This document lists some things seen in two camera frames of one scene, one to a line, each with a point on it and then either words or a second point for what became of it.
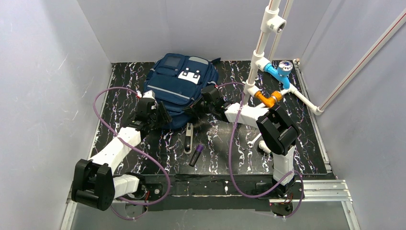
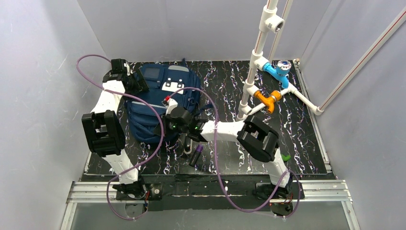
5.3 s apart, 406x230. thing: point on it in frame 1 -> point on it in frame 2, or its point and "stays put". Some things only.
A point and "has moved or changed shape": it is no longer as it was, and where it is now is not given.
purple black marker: x=199 y=149 stays put
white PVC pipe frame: x=271 y=21 stays put
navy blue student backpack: x=176 y=80 has moved or changed shape
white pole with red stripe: x=389 y=31 stays put
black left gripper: x=161 y=112 -> x=139 y=84
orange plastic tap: x=276 y=96 stays put
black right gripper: x=206 y=103 -> x=173 y=115
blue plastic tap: x=281 y=73 stays put
